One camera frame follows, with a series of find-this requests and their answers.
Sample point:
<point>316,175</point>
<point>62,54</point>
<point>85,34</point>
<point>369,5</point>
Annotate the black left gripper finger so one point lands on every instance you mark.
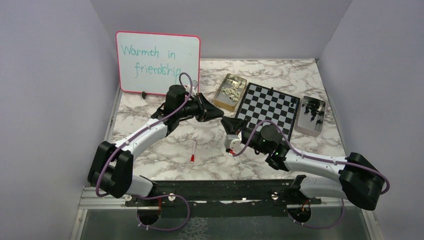
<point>204,102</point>
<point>211,112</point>

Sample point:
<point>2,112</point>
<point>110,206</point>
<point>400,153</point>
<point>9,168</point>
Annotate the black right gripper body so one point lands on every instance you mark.
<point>253,141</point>

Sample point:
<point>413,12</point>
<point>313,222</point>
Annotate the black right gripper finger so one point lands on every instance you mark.
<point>230,125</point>
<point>242,123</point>

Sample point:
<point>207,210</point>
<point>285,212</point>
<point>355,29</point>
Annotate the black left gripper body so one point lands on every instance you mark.
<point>193,108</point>

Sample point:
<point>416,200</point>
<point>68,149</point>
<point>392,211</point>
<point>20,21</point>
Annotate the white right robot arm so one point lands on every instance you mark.
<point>351,177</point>

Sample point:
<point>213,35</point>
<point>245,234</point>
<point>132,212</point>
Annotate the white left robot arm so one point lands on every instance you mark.
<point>111,171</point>

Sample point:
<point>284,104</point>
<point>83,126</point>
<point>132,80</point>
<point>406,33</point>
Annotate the pile of white chess pieces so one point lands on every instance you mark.
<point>232,88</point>

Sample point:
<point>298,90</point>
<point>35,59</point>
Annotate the pile of black chess pieces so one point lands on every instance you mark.
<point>316,109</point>

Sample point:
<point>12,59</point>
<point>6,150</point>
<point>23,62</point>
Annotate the gold tin tray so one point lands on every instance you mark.
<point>222,101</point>

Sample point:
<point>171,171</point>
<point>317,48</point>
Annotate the black and silver chessboard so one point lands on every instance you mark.
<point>257,105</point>

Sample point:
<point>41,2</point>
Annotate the white and red marker pen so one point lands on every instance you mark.
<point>193,153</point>

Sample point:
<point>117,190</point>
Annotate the pink tin tray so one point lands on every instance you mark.
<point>302,122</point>

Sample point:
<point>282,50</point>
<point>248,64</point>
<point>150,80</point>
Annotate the pink framed whiteboard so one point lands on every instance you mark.
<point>152,62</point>

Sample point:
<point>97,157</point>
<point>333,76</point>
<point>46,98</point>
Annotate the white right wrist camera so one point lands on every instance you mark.
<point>232,143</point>

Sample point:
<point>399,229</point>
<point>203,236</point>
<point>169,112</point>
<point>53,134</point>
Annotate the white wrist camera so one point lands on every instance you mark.
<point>192,87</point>
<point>232,143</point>

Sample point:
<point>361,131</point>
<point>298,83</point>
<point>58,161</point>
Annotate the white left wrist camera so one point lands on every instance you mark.
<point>192,87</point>

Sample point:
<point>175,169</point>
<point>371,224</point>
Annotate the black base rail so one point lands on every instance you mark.
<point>222,198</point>

